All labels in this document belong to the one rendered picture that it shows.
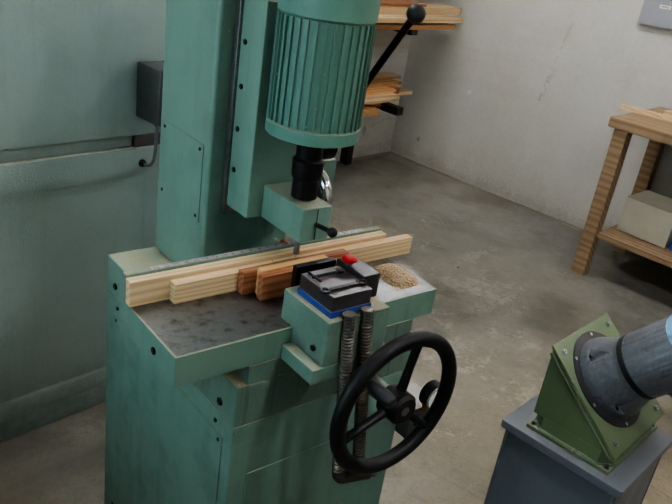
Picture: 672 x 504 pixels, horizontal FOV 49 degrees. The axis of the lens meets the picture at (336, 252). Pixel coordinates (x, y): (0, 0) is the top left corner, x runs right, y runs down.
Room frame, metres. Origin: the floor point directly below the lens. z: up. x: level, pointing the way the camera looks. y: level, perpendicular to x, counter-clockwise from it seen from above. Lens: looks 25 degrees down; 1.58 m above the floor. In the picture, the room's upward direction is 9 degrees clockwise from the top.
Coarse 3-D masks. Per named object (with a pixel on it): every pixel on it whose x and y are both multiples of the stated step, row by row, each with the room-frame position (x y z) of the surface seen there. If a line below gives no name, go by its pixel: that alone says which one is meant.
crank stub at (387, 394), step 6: (372, 384) 1.02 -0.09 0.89; (378, 384) 1.01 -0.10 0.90; (372, 390) 1.01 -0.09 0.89; (378, 390) 1.00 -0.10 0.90; (384, 390) 1.00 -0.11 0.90; (378, 396) 0.99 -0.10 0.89; (384, 396) 0.99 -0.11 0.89; (390, 396) 0.99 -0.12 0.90; (384, 402) 0.98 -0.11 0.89; (390, 402) 0.98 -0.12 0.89; (396, 402) 0.99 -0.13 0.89
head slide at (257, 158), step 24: (264, 0) 1.37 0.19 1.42; (264, 24) 1.37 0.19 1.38; (240, 48) 1.42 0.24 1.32; (264, 48) 1.36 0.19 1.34; (240, 72) 1.41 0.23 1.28; (264, 72) 1.37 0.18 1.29; (240, 96) 1.41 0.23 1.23; (264, 96) 1.37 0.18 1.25; (240, 120) 1.40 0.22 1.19; (264, 120) 1.38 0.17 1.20; (240, 144) 1.40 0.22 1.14; (264, 144) 1.38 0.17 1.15; (288, 144) 1.42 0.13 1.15; (240, 168) 1.39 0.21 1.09; (264, 168) 1.38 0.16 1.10; (288, 168) 1.42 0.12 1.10; (240, 192) 1.38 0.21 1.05
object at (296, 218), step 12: (264, 192) 1.38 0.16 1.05; (276, 192) 1.36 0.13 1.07; (288, 192) 1.36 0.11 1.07; (264, 204) 1.38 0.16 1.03; (276, 204) 1.35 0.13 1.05; (288, 204) 1.32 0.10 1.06; (300, 204) 1.31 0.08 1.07; (312, 204) 1.32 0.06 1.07; (324, 204) 1.33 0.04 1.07; (264, 216) 1.38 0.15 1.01; (276, 216) 1.35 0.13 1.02; (288, 216) 1.32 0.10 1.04; (300, 216) 1.29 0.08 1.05; (312, 216) 1.30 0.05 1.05; (324, 216) 1.32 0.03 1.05; (288, 228) 1.31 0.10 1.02; (300, 228) 1.29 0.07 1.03; (312, 228) 1.30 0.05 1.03; (300, 240) 1.29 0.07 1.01; (312, 240) 1.31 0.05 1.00
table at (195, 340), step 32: (384, 288) 1.35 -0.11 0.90; (416, 288) 1.38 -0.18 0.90; (128, 320) 1.13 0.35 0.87; (160, 320) 1.10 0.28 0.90; (192, 320) 1.11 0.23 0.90; (224, 320) 1.13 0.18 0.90; (256, 320) 1.15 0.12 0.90; (160, 352) 1.03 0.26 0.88; (192, 352) 1.02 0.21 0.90; (224, 352) 1.05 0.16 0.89; (256, 352) 1.10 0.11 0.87; (288, 352) 1.12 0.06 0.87
